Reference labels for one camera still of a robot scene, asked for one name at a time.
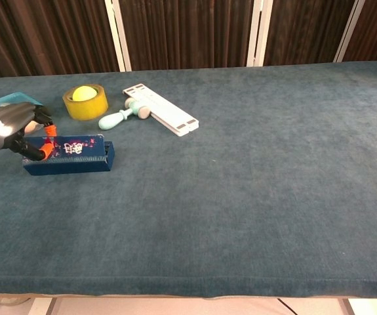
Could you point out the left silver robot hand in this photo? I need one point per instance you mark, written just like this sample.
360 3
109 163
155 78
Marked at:
4 124

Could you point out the clear container teal lid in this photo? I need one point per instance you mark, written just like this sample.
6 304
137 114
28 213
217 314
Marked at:
11 97

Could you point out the blue glasses case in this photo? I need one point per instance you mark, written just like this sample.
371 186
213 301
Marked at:
76 164

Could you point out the wooden item inside container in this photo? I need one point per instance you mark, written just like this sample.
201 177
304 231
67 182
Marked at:
31 126

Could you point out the yellow tape roll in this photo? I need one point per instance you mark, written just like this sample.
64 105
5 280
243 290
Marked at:
86 110

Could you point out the yellow-green tennis ball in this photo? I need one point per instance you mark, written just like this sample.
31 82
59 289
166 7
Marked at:
84 93

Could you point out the mint handheld roller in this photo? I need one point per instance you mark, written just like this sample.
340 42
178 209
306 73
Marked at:
109 121

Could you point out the white folding stand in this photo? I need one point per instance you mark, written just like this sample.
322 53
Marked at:
171 115

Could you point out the white table leg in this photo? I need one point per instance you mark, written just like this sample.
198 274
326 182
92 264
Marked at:
42 306
346 306

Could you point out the blue tablecloth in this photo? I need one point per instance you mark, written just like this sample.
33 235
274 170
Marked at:
240 197

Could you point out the white screen post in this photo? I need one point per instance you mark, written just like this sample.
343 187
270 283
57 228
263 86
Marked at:
258 33
119 36
349 33

